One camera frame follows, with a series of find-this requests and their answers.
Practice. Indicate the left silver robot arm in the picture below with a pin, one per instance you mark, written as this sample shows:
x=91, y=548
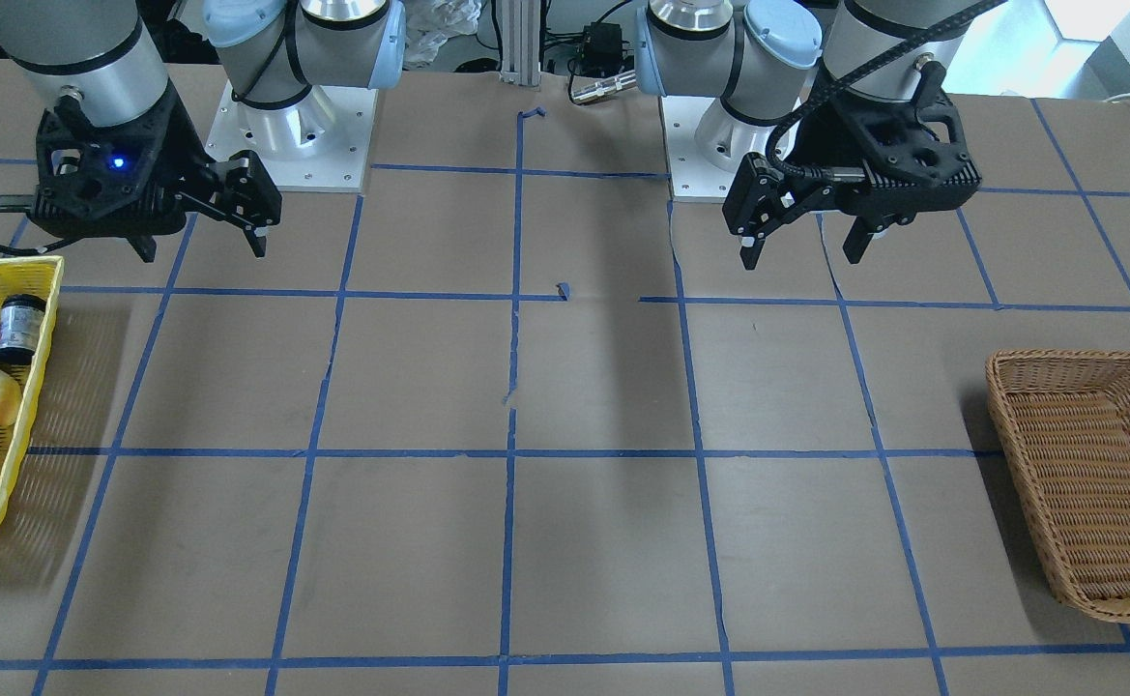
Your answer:
x=774, y=63

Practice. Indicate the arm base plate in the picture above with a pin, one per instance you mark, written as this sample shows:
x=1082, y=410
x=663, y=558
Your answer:
x=704, y=145
x=320, y=144

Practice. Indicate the brown wicker basket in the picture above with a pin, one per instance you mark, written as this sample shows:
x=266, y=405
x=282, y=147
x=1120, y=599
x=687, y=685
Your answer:
x=1063, y=421

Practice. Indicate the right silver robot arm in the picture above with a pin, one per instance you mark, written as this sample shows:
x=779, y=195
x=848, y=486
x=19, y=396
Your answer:
x=121, y=55

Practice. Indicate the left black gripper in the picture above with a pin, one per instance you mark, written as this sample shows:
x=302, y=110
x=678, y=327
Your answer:
x=822, y=147

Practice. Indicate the black cylindrical can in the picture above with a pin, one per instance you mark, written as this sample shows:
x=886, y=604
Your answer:
x=21, y=320

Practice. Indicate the aluminium frame post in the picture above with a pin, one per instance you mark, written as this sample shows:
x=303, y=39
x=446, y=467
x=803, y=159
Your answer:
x=521, y=25

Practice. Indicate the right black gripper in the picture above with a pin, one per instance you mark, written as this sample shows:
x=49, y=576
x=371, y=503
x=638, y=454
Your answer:
x=181, y=155

